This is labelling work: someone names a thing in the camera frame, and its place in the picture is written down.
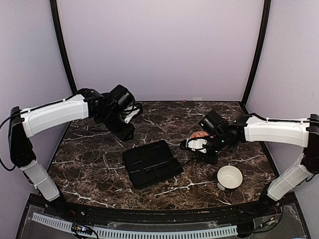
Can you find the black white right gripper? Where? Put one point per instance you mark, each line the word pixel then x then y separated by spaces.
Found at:
pixel 213 160

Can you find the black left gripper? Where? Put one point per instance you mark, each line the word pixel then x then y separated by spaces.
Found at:
pixel 124 135

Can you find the silver scissors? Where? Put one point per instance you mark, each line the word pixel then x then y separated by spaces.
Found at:
pixel 110 173
pixel 204 172

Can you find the black zippered tool case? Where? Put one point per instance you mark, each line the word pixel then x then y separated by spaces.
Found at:
pixel 150 164

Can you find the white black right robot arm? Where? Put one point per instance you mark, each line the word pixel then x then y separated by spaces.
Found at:
pixel 289 133

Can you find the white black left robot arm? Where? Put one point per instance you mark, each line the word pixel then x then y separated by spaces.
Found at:
pixel 114 110

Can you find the red patterned white bowl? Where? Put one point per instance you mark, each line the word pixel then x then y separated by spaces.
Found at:
pixel 199 134

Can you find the blue white bowl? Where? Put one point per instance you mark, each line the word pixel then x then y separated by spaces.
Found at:
pixel 229 178

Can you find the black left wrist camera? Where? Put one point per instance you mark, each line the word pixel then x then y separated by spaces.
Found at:
pixel 122 95

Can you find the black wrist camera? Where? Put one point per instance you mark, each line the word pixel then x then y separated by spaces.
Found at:
pixel 122 95
pixel 213 123

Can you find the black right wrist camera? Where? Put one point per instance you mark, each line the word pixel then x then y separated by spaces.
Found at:
pixel 213 123

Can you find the white slotted cable duct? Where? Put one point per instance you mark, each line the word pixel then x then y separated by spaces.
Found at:
pixel 136 231

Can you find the black front table rail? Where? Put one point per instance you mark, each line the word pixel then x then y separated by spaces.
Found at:
pixel 226 214

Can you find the black left frame post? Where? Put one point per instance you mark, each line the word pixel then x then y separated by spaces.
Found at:
pixel 61 45

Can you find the black frame post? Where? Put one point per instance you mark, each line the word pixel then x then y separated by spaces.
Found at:
pixel 61 45
pixel 258 53

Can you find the black right frame post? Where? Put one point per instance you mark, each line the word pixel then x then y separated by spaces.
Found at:
pixel 258 53

